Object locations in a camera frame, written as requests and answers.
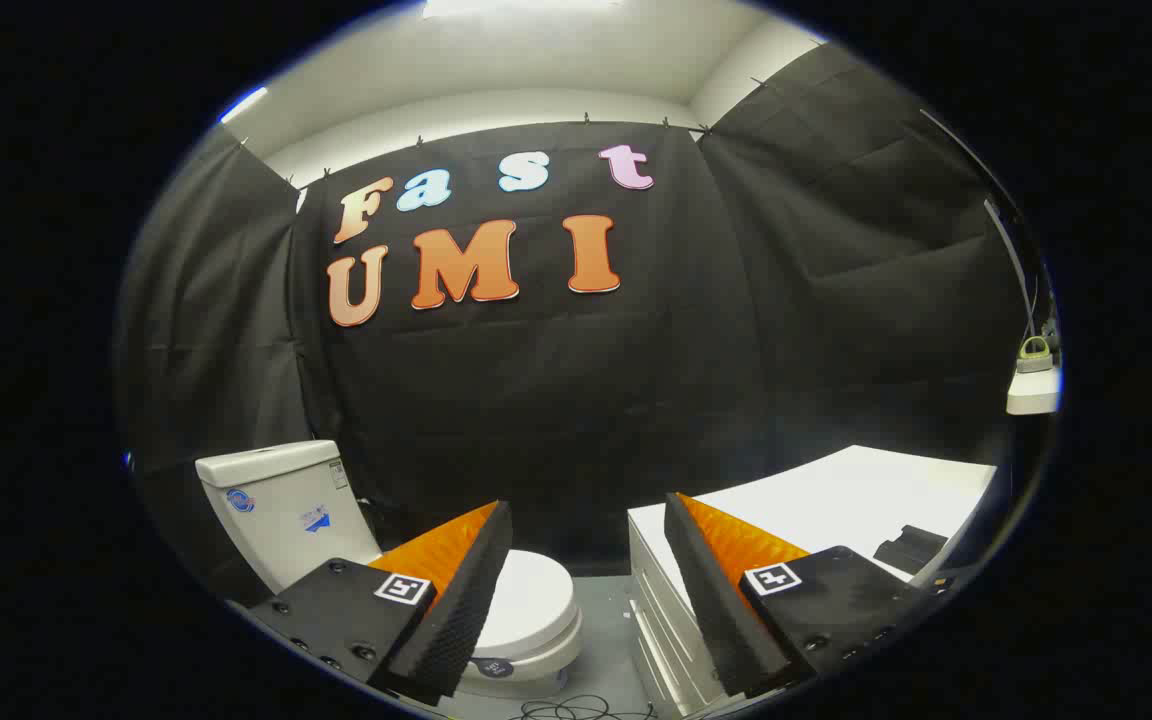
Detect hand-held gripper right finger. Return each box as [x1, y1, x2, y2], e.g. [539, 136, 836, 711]
[663, 492, 937, 699]

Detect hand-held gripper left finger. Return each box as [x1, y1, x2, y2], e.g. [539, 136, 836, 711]
[246, 500, 515, 707]

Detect white toilet lid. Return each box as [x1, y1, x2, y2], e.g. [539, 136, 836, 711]
[476, 549, 578, 661]

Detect white drawer cabinet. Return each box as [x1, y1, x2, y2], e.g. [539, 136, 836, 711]
[628, 445, 999, 717]

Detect small black object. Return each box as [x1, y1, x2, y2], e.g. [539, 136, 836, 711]
[874, 525, 949, 576]

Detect black backdrop cloth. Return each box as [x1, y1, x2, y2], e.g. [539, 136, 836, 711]
[116, 42, 1037, 606]

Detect tangled black cables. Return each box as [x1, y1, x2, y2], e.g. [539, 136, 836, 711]
[516, 694, 659, 720]

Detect white wall shelf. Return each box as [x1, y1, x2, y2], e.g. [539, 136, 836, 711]
[1006, 364, 1063, 416]

